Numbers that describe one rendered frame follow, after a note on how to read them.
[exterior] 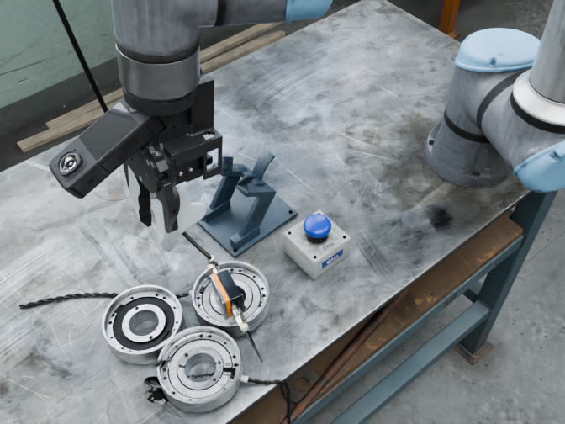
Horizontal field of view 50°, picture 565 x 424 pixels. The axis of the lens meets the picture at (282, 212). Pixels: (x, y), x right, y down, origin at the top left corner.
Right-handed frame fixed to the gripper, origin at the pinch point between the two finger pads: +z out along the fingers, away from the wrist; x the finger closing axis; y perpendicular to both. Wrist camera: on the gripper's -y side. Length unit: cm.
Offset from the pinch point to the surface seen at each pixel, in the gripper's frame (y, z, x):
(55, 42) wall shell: 45, 67, 156
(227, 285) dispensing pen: 7.4, 9.9, -5.2
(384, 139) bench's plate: 50, 12, 7
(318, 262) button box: 20.9, 11.3, -8.1
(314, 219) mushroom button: 23.2, 7.5, -3.9
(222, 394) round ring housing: -0.6, 14.0, -15.9
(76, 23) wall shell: 54, 61, 157
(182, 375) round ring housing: -2.6, 15.5, -10.2
